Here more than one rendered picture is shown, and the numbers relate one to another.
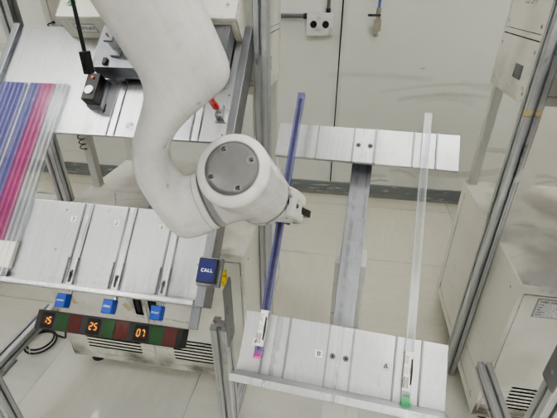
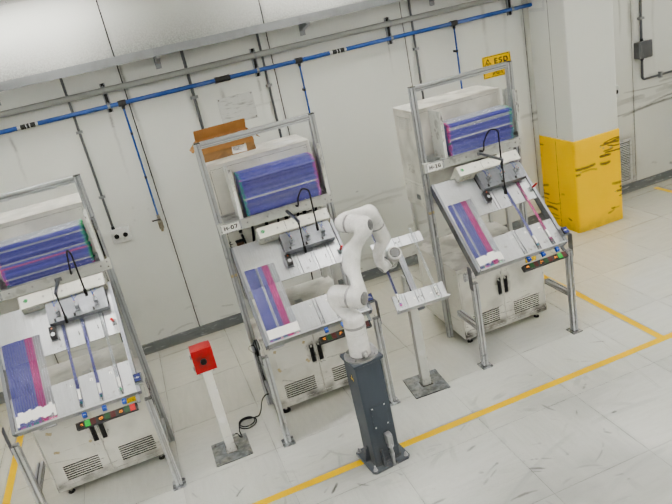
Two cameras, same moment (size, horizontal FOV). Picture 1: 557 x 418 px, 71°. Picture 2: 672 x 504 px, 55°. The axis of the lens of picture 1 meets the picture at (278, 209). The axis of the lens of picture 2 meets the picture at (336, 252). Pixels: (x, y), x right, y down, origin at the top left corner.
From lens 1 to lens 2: 3.41 m
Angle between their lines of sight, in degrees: 24
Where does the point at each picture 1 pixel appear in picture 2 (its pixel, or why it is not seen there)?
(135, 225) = not seen: hidden behind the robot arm
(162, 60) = (386, 238)
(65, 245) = (314, 314)
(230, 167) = (394, 252)
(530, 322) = (464, 284)
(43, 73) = (257, 262)
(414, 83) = (355, 201)
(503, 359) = (464, 305)
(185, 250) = not seen: hidden behind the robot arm
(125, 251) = not seen: hidden behind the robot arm
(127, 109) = (303, 262)
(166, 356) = (329, 382)
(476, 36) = (379, 165)
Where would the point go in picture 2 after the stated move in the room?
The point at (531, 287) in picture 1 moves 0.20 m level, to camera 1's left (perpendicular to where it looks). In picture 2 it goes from (458, 270) to (436, 281)
